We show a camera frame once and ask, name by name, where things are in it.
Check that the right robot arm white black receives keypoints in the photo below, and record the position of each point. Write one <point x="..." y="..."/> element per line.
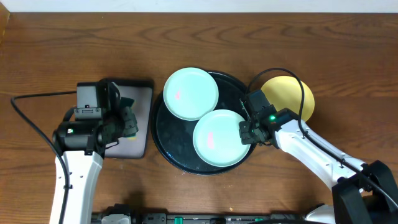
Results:
<point x="362" y="193"/>

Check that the green yellow sponge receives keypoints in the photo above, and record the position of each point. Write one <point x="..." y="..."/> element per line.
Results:
<point x="128" y="116"/>

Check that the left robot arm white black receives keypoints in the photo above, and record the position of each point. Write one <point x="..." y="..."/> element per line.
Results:
<point x="99" y="120"/>

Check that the rectangular black grey tray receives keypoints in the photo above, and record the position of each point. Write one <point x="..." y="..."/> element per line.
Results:
<point x="141" y="91"/>

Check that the mint green plate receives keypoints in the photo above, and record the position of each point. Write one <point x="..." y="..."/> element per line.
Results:
<point x="190" y="93"/>
<point x="216" y="138"/>

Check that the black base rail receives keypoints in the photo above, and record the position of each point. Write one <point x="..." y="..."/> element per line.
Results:
<point x="122" y="213"/>

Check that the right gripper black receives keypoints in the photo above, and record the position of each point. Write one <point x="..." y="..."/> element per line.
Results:
<point x="246" y="139"/>

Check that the yellow plate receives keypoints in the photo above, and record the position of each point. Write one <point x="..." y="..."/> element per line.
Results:
<point x="285" y="92"/>

